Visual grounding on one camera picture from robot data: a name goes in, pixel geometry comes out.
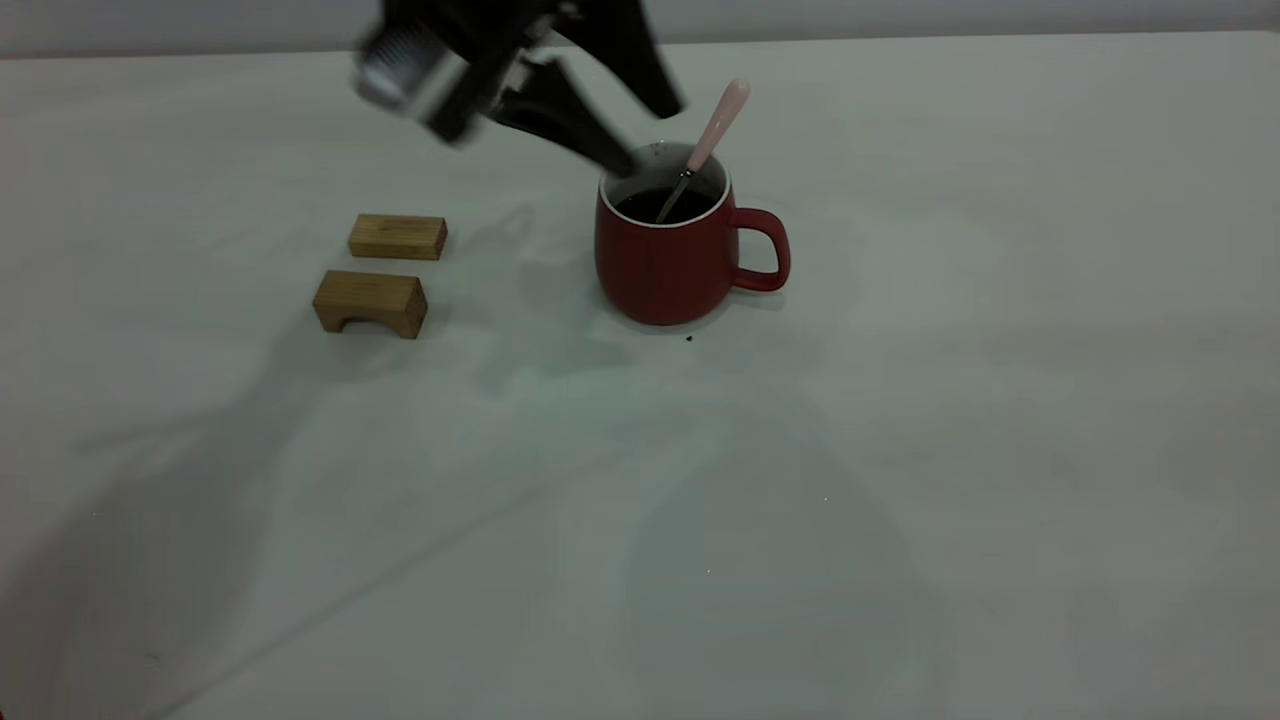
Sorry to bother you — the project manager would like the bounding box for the pink-handled metal spoon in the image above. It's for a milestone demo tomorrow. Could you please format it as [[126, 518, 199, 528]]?
[[655, 79, 751, 224]]

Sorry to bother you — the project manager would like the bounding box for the flat wooden block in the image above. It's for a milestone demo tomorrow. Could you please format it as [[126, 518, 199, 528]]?
[[348, 214, 448, 262]]

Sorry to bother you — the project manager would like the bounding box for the arched wooden block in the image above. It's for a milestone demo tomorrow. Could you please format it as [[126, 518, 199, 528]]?
[[312, 270, 428, 340]]

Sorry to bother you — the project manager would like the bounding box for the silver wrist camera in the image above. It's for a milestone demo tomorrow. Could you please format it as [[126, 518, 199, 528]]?
[[352, 22, 456, 113]]

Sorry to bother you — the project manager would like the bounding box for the red ceramic cup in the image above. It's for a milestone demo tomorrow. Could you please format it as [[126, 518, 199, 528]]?
[[595, 142, 792, 327]]

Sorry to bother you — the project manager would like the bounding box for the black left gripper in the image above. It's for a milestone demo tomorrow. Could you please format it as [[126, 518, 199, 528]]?
[[383, 0, 687, 179]]

